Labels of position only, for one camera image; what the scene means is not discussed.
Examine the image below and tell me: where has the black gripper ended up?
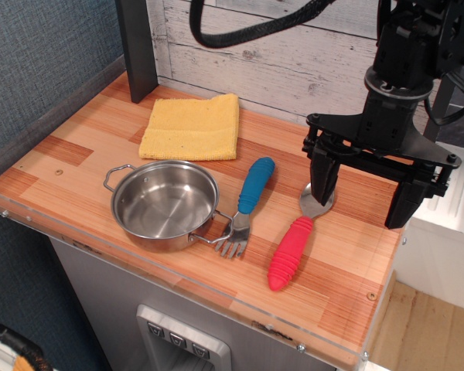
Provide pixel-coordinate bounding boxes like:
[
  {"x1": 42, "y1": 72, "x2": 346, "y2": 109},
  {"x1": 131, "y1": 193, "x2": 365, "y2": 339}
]
[{"x1": 303, "y1": 68, "x2": 461, "y2": 229}]

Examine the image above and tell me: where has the yellow cloth napkin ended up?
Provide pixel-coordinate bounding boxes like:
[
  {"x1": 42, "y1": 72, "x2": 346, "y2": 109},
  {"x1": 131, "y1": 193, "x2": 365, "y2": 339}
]
[{"x1": 138, "y1": 94, "x2": 240, "y2": 161}]

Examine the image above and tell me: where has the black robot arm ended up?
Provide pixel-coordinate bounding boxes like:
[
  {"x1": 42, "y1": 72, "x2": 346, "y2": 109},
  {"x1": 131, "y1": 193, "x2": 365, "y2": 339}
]
[{"x1": 303, "y1": 1, "x2": 464, "y2": 229}]

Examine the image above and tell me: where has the white toy sink unit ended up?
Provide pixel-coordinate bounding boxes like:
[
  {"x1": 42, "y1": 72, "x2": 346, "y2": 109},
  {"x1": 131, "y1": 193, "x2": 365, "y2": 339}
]
[{"x1": 393, "y1": 143, "x2": 464, "y2": 308}]

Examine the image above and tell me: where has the small steel pot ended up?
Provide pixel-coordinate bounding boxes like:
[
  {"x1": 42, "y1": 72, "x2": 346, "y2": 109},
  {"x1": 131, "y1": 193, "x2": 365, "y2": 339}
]
[{"x1": 104, "y1": 160, "x2": 234, "y2": 253}]

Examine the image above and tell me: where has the silver dispenser panel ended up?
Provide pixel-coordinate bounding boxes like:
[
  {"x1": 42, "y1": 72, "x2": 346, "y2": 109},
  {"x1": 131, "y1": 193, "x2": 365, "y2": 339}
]
[{"x1": 136, "y1": 305, "x2": 232, "y2": 370}]

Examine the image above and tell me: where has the grey toy fridge cabinet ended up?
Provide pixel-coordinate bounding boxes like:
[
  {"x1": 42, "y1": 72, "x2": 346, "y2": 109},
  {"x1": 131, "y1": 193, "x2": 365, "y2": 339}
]
[{"x1": 52, "y1": 240, "x2": 334, "y2": 370}]

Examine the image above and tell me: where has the red handled spoon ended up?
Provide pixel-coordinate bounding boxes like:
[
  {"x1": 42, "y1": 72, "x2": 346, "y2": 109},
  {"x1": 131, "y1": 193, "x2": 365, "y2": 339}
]
[{"x1": 267, "y1": 183, "x2": 335, "y2": 291}]

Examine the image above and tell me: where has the dark right vertical post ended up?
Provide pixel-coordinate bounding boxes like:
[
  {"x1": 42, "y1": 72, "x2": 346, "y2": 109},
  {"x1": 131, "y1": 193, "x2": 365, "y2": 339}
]
[{"x1": 424, "y1": 77, "x2": 460, "y2": 146}]

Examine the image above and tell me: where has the dark vertical post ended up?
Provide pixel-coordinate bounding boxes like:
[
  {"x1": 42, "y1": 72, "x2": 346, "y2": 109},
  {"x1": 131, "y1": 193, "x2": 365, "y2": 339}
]
[
  {"x1": 424, "y1": 77, "x2": 460, "y2": 146},
  {"x1": 114, "y1": 0, "x2": 159, "y2": 104}
]

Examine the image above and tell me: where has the blue handled fork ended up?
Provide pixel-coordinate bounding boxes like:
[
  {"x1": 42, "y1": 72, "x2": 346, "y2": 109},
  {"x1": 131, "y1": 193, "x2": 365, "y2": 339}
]
[{"x1": 215, "y1": 157, "x2": 275, "y2": 259}]

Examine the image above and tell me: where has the black braided cable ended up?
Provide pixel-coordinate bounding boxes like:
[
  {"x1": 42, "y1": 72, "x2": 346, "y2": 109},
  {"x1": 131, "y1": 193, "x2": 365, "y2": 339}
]
[{"x1": 189, "y1": 0, "x2": 339, "y2": 49}]

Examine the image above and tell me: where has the dark left vertical post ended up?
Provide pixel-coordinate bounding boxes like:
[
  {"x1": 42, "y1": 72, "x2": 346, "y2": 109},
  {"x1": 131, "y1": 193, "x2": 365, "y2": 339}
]
[{"x1": 114, "y1": 0, "x2": 159, "y2": 104}]

